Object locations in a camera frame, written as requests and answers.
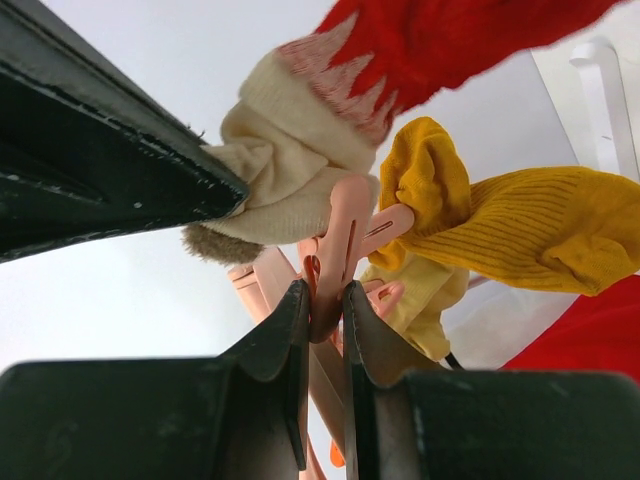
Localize red beige patterned sock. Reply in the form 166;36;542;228
183;0;612;265

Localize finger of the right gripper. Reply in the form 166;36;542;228
1;1;248;261

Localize metal clothes rack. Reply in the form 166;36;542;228
569;37;639;182

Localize orange clip on hanger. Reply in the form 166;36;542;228
330;440;345;468

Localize mustard yellow sock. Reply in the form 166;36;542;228
369;117;639;296

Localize red hanging clothes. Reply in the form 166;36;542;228
504;275;639;381

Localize pale yellow hanging sock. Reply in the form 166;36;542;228
360;254;470;362

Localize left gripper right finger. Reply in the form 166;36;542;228
343;282;639;479

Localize pink round clip hanger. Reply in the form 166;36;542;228
215;176;422;479

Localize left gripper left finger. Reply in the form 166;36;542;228
1;280;309;479

